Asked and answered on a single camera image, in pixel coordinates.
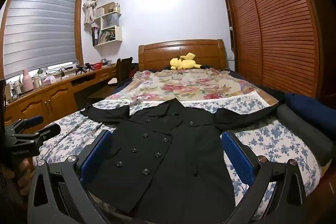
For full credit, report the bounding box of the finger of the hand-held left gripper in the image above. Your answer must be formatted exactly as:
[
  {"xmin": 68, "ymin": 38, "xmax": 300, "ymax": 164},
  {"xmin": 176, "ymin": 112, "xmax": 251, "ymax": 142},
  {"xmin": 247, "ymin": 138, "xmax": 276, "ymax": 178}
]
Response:
[
  {"xmin": 10, "ymin": 115, "xmax": 44, "ymax": 134},
  {"xmin": 12, "ymin": 123, "xmax": 61, "ymax": 141}
]

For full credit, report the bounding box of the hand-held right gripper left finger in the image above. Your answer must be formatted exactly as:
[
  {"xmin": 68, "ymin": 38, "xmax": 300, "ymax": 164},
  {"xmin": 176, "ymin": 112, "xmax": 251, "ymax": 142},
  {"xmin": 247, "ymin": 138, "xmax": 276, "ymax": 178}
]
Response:
[{"xmin": 28, "ymin": 130, "xmax": 113, "ymax": 224}]

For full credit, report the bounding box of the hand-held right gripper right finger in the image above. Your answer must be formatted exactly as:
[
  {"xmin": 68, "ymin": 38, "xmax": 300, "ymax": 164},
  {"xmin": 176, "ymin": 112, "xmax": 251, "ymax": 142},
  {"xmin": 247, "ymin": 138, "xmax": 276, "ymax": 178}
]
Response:
[{"xmin": 221, "ymin": 131, "xmax": 307, "ymax": 224}]

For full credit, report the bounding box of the black coat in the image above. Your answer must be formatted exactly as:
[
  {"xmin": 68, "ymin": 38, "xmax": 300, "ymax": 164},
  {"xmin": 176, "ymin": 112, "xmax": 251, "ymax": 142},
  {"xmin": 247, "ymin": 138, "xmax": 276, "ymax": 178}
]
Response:
[{"xmin": 80, "ymin": 98, "xmax": 285, "ymax": 224}]

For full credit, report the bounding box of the person's left hand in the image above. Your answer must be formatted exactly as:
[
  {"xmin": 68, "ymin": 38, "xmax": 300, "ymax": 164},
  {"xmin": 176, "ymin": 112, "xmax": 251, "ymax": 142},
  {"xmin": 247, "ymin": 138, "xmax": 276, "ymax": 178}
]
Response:
[{"xmin": 14, "ymin": 158, "xmax": 35, "ymax": 188}]

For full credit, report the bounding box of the wooden desk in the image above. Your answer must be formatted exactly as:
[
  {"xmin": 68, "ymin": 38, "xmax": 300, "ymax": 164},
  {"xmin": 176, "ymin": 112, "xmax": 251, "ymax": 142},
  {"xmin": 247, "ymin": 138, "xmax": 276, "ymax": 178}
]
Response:
[{"xmin": 4, "ymin": 64, "xmax": 118, "ymax": 132}]

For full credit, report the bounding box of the pink bottle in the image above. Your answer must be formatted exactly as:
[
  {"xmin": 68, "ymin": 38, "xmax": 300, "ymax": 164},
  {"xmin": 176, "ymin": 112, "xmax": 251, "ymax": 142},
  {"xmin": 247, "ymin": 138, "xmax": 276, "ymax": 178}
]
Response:
[{"xmin": 22, "ymin": 69, "xmax": 34, "ymax": 93}]

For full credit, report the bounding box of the blue floral bed sheet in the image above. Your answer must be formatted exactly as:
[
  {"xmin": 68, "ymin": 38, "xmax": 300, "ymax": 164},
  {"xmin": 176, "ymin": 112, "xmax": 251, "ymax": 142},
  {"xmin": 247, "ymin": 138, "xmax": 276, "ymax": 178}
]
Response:
[{"xmin": 33, "ymin": 91, "xmax": 322, "ymax": 224}]

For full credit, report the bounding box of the folded grey garment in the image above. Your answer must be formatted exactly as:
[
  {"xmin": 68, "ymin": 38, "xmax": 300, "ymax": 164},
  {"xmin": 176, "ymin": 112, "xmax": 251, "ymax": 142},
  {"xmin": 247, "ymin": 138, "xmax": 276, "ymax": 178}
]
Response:
[{"xmin": 276, "ymin": 105, "xmax": 335, "ymax": 166}]

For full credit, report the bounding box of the folded navy garment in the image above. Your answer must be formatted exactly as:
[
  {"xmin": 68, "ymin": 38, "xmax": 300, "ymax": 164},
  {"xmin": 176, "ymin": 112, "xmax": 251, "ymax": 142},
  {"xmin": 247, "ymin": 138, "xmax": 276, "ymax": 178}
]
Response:
[{"xmin": 285, "ymin": 93, "xmax": 336, "ymax": 136}]

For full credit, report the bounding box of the red floral blanket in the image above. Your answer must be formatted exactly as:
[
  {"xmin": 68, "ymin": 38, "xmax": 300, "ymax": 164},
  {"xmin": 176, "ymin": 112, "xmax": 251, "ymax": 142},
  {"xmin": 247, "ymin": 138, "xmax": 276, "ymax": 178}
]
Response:
[{"xmin": 109, "ymin": 68, "xmax": 263, "ymax": 104}]

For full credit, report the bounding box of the dark chair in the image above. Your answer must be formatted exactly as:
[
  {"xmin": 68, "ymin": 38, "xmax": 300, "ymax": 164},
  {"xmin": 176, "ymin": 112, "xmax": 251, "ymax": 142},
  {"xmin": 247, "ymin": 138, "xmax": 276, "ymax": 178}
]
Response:
[{"xmin": 115, "ymin": 57, "xmax": 134, "ymax": 86}]

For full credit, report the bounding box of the grey window blind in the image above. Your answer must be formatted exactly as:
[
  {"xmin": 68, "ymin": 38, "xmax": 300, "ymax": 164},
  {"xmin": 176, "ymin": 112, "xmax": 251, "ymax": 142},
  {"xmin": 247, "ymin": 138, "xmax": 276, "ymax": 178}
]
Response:
[{"xmin": 3, "ymin": 0, "xmax": 80, "ymax": 80}]

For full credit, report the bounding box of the yellow plush toy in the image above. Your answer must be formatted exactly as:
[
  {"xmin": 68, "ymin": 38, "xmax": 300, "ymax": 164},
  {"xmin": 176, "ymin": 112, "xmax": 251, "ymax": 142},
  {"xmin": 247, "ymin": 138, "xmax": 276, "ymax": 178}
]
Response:
[{"xmin": 170, "ymin": 52, "xmax": 202, "ymax": 70}]

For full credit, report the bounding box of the wooden bed headboard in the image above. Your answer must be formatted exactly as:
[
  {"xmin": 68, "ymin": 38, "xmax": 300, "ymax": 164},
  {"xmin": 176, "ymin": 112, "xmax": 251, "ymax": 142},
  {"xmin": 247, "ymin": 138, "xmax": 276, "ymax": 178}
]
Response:
[{"xmin": 138, "ymin": 39, "xmax": 227, "ymax": 73}]

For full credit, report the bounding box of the beige tied curtain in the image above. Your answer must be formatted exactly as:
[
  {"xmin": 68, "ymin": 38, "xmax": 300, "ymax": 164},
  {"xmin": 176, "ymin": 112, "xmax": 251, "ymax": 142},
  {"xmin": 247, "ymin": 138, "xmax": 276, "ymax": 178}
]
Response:
[{"xmin": 83, "ymin": 0, "xmax": 102, "ymax": 25}]

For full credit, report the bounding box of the wooden louvered wardrobe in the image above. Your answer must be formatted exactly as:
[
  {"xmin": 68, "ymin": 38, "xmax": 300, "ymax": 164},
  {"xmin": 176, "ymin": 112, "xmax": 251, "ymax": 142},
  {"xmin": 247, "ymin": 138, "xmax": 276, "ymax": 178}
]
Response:
[{"xmin": 219, "ymin": 0, "xmax": 324, "ymax": 98}]

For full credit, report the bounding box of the wooden window frame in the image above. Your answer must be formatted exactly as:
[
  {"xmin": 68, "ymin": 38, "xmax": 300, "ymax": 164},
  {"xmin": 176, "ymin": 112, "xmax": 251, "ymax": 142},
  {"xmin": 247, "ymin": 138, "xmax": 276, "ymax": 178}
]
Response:
[{"xmin": 0, "ymin": 0, "xmax": 85, "ymax": 83}]

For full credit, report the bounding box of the white wall shelf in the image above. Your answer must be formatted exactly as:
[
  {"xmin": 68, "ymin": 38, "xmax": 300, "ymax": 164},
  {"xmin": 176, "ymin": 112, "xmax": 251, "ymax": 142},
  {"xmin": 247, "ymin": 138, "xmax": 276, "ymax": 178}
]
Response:
[{"xmin": 91, "ymin": 2, "xmax": 123, "ymax": 46}]

